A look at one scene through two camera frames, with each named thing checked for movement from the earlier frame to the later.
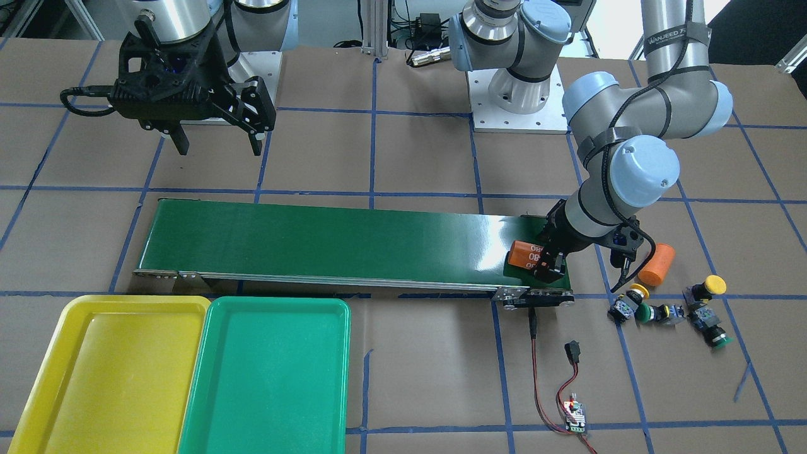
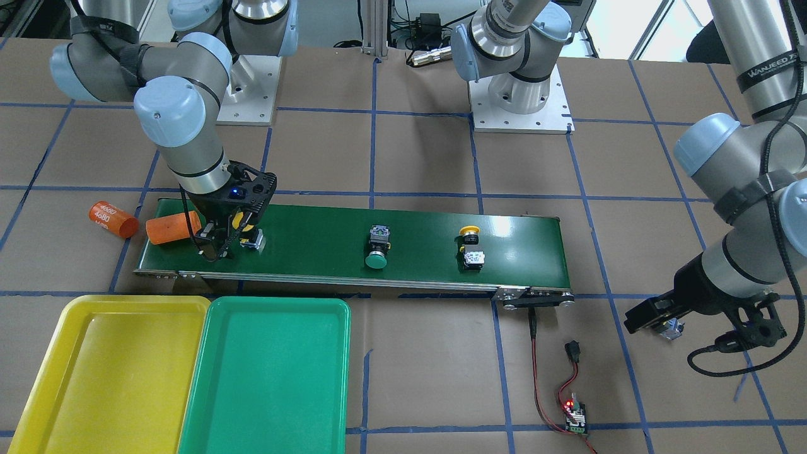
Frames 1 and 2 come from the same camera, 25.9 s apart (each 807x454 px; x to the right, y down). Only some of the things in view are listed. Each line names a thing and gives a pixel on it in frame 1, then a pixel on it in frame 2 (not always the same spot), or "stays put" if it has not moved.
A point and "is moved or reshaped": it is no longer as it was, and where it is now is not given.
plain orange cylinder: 655,269 to 168,227
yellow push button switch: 699,294 is moved or reshaped
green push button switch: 716,337 to 379,245
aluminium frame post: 374,28 stays put
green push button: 645,313 is moved or reshaped
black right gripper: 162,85 to 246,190
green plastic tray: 273,378 stays put
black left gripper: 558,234 to 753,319
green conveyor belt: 345,246 stays put
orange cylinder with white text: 524,255 to 111,217
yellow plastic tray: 118,376 stays put
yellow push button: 627,303 to 470,258
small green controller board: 576,410 stays put
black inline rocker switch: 573,351 stays put
